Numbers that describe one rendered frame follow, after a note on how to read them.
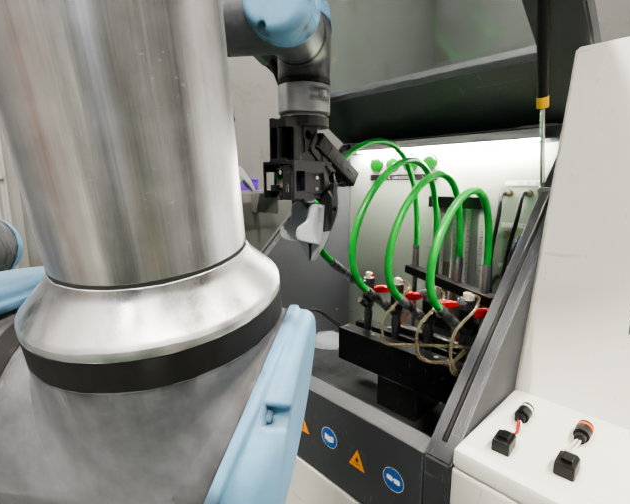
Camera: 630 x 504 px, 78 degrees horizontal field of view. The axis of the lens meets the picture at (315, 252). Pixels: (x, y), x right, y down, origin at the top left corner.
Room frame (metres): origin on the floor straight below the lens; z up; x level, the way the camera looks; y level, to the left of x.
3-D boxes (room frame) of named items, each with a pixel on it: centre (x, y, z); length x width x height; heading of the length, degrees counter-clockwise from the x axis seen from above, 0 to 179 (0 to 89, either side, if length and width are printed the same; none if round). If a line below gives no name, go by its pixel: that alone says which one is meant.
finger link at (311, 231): (0.58, 0.01, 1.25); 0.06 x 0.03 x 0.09; 133
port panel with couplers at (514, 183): (0.90, -0.48, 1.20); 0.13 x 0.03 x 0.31; 44
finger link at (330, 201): (0.58, -0.01, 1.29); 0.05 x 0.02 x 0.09; 43
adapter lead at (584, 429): (0.45, -0.34, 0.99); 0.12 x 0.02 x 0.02; 135
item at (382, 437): (0.73, 0.04, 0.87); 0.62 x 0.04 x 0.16; 44
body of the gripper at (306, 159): (0.58, 0.02, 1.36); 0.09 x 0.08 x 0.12; 133
